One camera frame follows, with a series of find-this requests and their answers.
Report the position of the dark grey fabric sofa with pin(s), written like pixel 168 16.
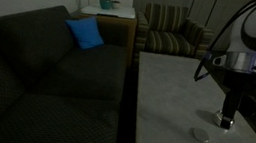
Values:
pixel 51 90

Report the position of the small white plant pot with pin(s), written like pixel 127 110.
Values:
pixel 115 4

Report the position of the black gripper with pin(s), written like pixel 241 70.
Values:
pixel 229 80

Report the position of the striped fabric armchair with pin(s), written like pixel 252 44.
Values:
pixel 165 29

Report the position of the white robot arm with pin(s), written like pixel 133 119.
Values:
pixel 239 63

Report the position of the blue square cushion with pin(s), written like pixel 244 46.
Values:
pixel 86 32

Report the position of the wooden side table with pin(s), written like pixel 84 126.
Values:
pixel 114 30

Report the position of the round silver metal lid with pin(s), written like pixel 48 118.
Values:
pixel 200 135

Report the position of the white board on side table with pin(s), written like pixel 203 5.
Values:
pixel 120 12

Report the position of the grey coffee table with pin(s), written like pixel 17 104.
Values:
pixel 170 104

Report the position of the small silver metal jar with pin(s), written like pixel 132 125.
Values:
pixel 223 121

